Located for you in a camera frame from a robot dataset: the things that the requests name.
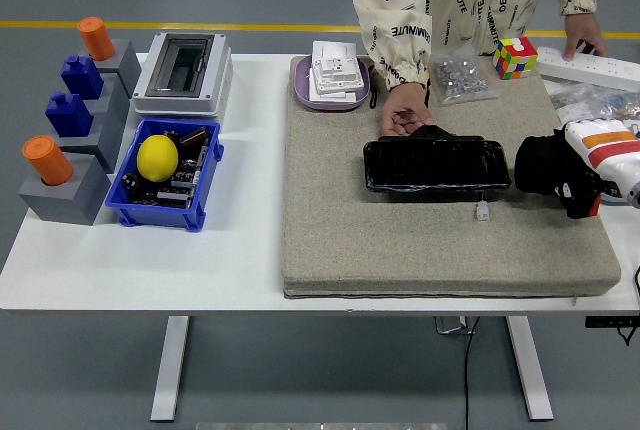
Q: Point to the person's left hand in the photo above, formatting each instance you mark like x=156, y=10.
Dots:
x=585, y=32

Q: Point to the metal bracket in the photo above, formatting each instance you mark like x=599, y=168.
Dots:
x=450, y=325

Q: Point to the person's right forearm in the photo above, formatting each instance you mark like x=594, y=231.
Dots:
x=400, y=50

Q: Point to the white power strip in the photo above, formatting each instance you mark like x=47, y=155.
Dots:
x=600, y=70

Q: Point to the small white connector plug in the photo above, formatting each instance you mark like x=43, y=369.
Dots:
x=481, y=212

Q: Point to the clear bag of small parts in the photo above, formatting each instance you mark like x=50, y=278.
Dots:
x=590, y=100

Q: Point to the brown cylinder capacitor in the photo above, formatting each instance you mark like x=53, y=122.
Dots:
x=194, y=137

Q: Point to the grey-brown mat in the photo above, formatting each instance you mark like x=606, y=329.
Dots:
x=390, y=245

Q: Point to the orange cylinder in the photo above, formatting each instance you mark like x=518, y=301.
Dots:
x=96, y=40
x=47, y=161

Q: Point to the colourful puzzle cube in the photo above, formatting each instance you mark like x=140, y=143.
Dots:
x=515, y=60

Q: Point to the clear bag of metal nuts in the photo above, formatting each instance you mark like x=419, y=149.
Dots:
x=460, y=77

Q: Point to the grey electrical enclosure box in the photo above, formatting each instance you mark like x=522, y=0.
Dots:
x=160, y=95

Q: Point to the white socket module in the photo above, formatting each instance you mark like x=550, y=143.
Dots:
x=340, y=72

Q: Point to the black circuit boards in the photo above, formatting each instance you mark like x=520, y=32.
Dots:
x=182, y=182

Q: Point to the purple tray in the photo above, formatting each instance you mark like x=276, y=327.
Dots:
x=301, y=85

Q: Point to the blue plastic bin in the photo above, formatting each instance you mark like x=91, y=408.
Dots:
x=150, y=212

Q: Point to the blue block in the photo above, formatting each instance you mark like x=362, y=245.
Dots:
x=68, y=115
x=81, y=77

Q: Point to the black rag red tag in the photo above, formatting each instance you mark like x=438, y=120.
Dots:
x=537, y=165

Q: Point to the grey block holder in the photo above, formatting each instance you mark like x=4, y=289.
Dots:
x=107, y=145
x=126, y=65
x=116, y=100
x=65, y=202

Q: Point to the yellow lemon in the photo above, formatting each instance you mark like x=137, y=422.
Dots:
x=157, y=159

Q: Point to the black control box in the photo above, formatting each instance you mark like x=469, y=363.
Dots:
x=610, y=322

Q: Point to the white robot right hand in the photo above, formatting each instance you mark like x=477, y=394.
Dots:
x=610, y=150

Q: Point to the white table leg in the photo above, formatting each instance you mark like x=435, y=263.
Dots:
x=170, y=370
x=530, y=370

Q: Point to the person's right hand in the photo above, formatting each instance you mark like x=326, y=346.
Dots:
x=402, y=105

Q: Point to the white flat cover plate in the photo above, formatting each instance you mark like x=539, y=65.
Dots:
x=330, y=96

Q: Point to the white switch plate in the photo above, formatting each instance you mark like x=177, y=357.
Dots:
x=330, y=50

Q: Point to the black round component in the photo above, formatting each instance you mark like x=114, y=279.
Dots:
x=131, y=182

